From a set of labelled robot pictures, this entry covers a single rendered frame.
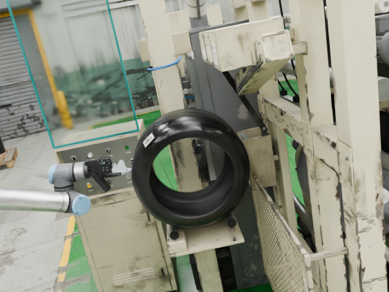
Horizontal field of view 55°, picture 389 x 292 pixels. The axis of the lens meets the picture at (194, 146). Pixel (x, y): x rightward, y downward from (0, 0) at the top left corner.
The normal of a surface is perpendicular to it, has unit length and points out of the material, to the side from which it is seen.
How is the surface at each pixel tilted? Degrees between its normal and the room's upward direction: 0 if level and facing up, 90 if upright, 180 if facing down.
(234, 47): 90
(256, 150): 90
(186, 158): 90
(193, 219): 100
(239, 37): 90
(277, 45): 72
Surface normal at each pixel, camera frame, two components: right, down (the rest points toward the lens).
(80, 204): 0.72, 0.10
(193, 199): 0.06, 0.11
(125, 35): 0.22, 0.25
